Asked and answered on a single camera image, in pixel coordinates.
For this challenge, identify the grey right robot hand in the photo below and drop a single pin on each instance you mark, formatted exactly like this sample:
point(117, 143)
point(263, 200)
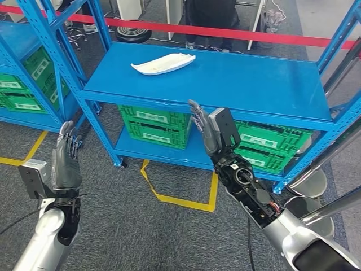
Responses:
point(207, 131)

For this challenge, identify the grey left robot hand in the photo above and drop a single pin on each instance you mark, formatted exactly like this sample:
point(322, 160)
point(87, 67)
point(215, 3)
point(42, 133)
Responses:
point(66, 164)

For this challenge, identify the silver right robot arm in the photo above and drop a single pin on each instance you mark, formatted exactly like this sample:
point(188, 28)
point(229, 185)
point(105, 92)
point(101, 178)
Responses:
point(296, 232)

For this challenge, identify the blue metal shelf rack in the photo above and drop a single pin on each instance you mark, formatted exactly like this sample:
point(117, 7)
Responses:
point(225, 82)
point(28, 56)

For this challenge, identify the white plastic car part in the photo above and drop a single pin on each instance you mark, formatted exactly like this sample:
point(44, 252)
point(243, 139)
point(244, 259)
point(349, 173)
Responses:
point(163, 63)

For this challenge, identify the green crate stack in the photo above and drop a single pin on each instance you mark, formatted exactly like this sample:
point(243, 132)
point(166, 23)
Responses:
point(25, 89)

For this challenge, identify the seated person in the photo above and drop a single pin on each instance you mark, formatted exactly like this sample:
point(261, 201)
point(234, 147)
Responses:
point(209, 18)

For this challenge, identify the white desk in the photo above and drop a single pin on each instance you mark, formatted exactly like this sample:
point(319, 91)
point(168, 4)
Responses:
point(255, 22)

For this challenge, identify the black ribbed stool seat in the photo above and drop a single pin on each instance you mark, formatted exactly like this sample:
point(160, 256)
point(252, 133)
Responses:
point(133, 33)

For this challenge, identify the standing person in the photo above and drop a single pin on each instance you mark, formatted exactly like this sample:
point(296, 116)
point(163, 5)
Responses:
point(87, 25)

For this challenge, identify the grey cloth bundle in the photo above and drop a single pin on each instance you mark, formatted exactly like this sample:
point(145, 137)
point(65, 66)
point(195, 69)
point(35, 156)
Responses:
point(275, 16)

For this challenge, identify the white cabinet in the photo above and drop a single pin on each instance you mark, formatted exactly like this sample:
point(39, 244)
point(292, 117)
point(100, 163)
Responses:
point(128, 9)

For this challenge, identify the dark barrier stanchion pole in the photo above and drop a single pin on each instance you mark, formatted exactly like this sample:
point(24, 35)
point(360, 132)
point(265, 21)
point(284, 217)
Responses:
point(342, 67)

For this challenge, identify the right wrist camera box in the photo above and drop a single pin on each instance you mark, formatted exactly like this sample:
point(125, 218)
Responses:
point(225, 127)

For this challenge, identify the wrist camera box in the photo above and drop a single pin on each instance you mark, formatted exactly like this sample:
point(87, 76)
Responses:
point(225, 127)
point(32, 177)

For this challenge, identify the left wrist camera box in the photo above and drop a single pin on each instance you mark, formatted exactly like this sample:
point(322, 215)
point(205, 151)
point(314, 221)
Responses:
point(32, 177)

